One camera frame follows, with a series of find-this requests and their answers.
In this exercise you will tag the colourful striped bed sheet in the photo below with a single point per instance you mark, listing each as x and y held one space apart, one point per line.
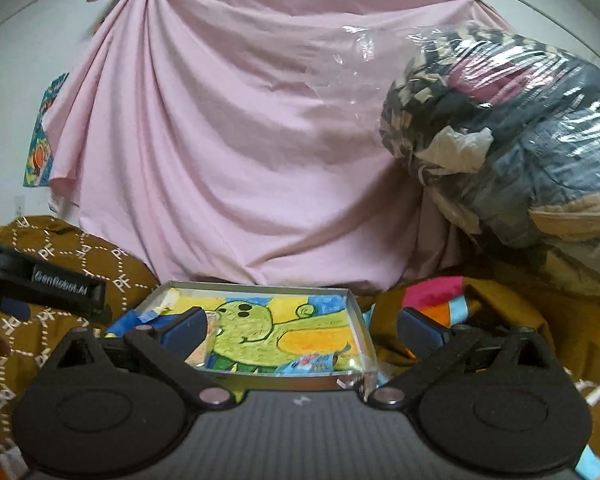
570 325

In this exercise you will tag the small blue white wrapper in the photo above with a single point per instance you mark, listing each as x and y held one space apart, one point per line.
311 364

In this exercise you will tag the orange white wafer snack pack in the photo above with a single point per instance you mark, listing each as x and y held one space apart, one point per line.
201 356

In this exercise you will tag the brown PF patterned quilt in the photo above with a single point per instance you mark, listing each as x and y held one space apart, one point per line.
128 282

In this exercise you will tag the white wall socket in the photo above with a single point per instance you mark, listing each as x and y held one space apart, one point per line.
19 205

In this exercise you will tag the plastic bag of clothes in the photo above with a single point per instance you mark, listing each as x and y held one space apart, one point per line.
504 133

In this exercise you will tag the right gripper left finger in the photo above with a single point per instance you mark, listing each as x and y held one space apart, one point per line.
162 352

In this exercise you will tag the pink hanging cloth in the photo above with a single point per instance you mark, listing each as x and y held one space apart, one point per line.
191 134

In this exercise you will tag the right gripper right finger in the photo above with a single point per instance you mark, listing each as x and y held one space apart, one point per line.
437 350

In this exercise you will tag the grey cardboard tray box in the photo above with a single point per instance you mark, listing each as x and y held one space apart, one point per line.
263 327

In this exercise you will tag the colourful cartoon wall poster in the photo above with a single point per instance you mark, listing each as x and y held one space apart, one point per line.
39 157

